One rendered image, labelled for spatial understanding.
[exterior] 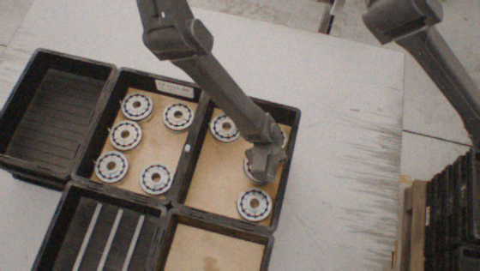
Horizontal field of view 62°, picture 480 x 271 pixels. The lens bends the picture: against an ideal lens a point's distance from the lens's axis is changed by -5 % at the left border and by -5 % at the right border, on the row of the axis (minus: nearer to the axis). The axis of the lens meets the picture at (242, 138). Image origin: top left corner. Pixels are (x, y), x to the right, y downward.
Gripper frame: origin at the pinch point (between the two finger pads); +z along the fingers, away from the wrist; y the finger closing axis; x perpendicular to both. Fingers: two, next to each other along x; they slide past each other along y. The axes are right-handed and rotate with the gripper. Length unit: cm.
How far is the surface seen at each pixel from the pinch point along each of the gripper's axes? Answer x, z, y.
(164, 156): 16.1, 7.3, -25.1
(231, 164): 5.5, 6.5, -7.0
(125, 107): 36.0, 5.7, -30.9
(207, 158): 10.2, 6.8, -12.8
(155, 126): 27.1, 8.0, -24.0
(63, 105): 47, 10, -50
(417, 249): -50, 71, 70
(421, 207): -33, 72, 84
